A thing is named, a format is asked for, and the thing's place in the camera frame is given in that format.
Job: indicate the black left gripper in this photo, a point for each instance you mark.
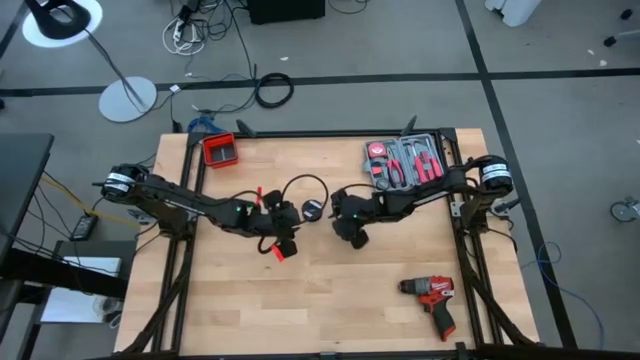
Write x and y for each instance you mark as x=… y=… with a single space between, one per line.
x=285 y=220

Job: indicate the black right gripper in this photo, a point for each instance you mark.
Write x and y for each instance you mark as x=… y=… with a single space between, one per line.
x=345 y=225

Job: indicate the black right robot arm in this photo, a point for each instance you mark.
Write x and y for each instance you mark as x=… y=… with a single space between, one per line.
x=425 y=197

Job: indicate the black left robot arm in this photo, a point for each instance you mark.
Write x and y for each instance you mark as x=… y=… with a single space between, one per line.
x=170 y=197

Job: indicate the red tape measure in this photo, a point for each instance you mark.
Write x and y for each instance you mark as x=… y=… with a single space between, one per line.
x=376 y=149

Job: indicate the red square plastic bin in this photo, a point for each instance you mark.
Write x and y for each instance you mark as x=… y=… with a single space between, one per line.
x=220 y=152

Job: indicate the grey tool case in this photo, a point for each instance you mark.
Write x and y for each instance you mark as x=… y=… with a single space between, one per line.
x=399 y=146

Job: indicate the black side shelf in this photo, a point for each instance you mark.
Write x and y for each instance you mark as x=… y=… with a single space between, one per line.
x=95 y=247

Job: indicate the white paper sheet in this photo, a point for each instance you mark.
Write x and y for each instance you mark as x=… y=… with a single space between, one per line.
x=92 y=265

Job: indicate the floor lamp with round base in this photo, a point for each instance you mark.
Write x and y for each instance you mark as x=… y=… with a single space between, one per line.
x=127 y=100

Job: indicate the black power adapter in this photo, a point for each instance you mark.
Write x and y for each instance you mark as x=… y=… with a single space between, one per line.
x=84 y=227

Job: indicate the black box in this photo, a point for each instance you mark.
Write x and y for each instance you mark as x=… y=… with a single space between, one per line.
x=285 y=10

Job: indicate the white power strip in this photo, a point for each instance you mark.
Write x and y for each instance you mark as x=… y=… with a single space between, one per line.
x=176 y=34

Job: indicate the black desk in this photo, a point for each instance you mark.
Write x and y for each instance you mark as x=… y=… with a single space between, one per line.
x=20 y=175

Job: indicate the white plastic object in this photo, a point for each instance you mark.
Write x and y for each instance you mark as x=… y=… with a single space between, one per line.
x=515 y=10

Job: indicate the grey caster wheel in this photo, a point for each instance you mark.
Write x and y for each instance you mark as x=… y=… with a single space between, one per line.
x=622 y=211

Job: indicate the black frame bracket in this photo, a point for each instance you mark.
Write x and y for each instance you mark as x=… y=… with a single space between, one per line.
x=246 y=128
x=409 y=125

